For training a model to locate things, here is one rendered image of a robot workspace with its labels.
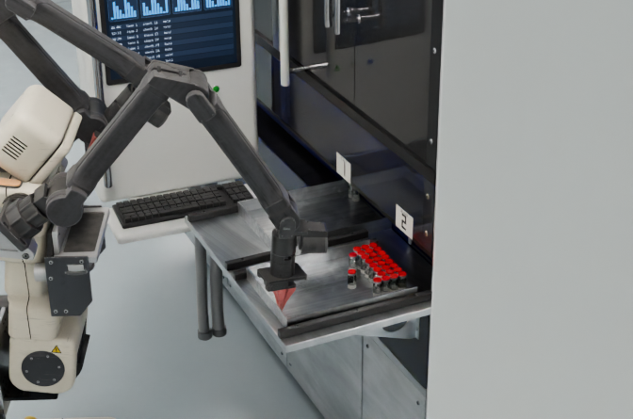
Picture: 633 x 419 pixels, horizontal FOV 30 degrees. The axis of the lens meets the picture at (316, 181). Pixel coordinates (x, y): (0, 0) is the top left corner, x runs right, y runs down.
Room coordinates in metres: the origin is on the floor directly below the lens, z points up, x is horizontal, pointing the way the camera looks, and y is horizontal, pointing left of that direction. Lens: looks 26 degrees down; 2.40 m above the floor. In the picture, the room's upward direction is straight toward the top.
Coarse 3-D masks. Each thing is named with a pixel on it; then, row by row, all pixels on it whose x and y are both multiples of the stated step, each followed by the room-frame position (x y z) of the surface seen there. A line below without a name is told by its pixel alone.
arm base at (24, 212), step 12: (12, 204) 2.26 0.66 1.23; (24, 204) 2.25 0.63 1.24; (0, 216) 2.24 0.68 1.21; (12, 216) 2.24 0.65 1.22; (24, 216) 2.24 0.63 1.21; (36, 216) 2.23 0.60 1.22; (0, 228) 2.21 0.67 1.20; (12, 228) 2.23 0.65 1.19; (24, 228) 2.23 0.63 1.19; (36, 228) 2.24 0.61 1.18; (12, 240) 2.21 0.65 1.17; (24, 240) 2.23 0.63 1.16
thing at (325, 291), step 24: (264, 264) 2.54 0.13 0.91; (312, 264) 2.59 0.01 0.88; (336, 264) 2.59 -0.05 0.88; (264, 288) 2.42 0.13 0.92; (312, 288) 2.48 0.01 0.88; (336, 288) 2.48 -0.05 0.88; (360, 288) 2.47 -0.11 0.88; (408, 288) 2.42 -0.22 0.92; (288, 312) 2.37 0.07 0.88; (312, 312) 2.32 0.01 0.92; (336, 312) 2.34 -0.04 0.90
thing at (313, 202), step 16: (304, 192) 2.96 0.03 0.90; (320, 192) 2.98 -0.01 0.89; (336, 192) 3.00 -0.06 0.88; (240, 208) 2.86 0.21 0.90; (256, 208) 2.90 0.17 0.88; (304, 208) 2.90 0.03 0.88; (320, 208) 2.90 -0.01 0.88; (336, 208) 2.90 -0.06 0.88; (352, 208) 2.90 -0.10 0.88; (368, 208) 2.90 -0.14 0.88; (256, 224) 2.75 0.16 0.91; (272, 224) 2.81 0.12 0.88; (336, 224) 2.80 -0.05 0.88; (352, 224) 2.80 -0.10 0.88; (368, 224) 2.76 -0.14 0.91; (384, 224) 2.78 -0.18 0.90
